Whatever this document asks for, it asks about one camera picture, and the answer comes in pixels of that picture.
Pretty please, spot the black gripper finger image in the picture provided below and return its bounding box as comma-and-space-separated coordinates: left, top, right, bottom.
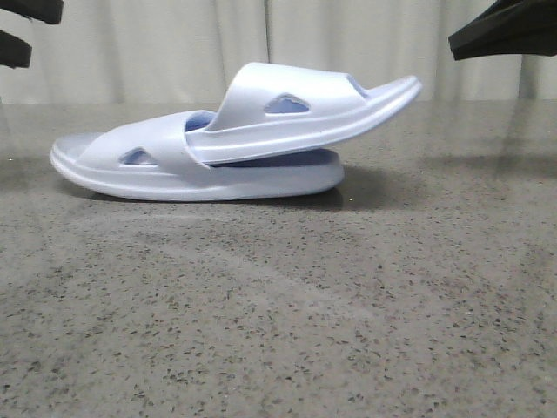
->
0, 30, 32, 68
0, 0, 64, 24
448, 0, 556, 60

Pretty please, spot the light blue slipper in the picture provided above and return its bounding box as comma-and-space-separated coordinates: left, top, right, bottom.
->
50, 111, 344, 201
185, 63, 421, 165

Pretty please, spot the beige background curtain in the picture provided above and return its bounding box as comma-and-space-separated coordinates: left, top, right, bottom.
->
1, 1, 556, 104

